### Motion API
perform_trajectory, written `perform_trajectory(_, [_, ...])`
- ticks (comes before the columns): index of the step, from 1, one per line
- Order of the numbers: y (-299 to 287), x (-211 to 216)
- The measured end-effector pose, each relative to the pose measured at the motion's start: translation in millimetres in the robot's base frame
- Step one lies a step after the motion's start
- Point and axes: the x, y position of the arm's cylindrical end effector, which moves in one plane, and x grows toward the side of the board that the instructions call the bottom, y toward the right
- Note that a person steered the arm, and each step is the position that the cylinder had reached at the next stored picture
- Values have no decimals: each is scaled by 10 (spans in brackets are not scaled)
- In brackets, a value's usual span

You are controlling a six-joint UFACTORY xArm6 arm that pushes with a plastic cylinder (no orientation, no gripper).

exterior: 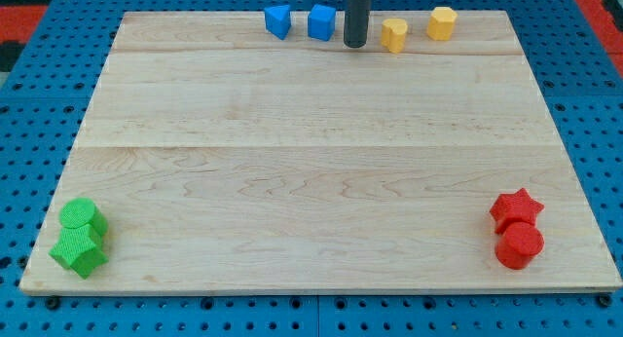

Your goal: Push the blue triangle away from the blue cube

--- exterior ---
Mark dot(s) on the blue cube block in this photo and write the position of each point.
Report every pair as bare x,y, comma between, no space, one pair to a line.
321,22

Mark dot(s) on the blue triangle block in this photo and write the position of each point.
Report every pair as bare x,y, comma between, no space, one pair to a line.
278,20

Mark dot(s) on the light wooden board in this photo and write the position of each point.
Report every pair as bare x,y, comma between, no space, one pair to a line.
229,162

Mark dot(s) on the yellow heart block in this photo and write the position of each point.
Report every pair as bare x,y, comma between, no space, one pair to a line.
393,36

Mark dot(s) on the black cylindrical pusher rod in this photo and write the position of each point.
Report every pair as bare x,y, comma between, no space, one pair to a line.
356,23

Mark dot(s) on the yellow hexagon block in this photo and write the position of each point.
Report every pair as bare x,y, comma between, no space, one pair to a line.
441,23

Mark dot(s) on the red star block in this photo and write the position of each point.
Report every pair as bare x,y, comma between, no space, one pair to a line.
510,208

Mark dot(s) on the red cylinder block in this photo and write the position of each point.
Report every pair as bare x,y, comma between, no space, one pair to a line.
518,245

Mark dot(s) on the green cylinder block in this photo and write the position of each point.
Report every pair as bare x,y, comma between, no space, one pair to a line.
80,212

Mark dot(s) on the green star block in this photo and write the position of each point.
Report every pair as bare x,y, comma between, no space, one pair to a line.
79,249

